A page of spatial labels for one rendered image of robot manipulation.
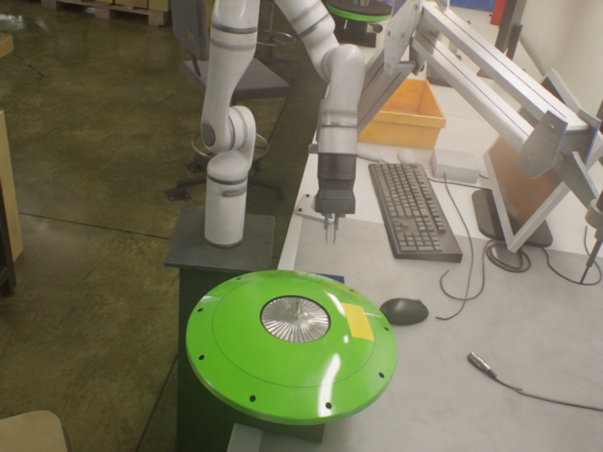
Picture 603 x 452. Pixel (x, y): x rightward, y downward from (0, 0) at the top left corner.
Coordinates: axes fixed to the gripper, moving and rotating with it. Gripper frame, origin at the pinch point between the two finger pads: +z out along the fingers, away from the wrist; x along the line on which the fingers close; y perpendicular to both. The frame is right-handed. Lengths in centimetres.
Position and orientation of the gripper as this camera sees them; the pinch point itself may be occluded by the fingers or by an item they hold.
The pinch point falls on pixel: (330, 244)
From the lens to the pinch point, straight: 123.4
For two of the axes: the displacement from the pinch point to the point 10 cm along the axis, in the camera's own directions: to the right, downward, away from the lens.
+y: 1.7, 0.8, -9.8
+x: 9.8, 0.3, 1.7
